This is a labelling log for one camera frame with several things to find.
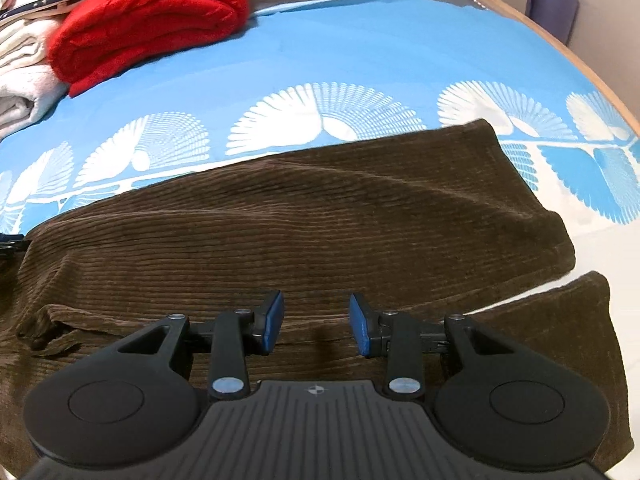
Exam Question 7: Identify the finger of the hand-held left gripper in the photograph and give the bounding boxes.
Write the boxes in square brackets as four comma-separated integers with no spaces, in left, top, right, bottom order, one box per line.
[0,232,32,262]

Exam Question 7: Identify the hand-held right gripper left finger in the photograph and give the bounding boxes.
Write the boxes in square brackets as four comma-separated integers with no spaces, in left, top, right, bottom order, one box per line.
[115,290,285,402]

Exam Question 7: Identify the blue white printed bed sheet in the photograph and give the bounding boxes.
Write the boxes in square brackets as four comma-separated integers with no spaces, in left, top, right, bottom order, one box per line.
[0,0,640,480]

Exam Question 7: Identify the wooden bed frame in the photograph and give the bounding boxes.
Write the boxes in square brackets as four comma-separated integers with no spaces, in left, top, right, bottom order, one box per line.
[459,0,640,136]

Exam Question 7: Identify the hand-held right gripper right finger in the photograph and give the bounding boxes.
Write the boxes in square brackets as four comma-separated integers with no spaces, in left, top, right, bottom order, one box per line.
[350,294,521,402]

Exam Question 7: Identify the red folded blanket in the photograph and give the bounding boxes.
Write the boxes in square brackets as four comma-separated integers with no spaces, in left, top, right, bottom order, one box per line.
[48,0,251,98]

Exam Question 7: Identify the cream folded blanket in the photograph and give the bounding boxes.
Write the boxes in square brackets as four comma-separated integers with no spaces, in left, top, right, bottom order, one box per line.
[0,16,69,139]

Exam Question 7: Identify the brown corduroy pants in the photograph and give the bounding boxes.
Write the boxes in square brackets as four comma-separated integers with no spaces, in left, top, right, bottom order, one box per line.
[0,119,629,475]

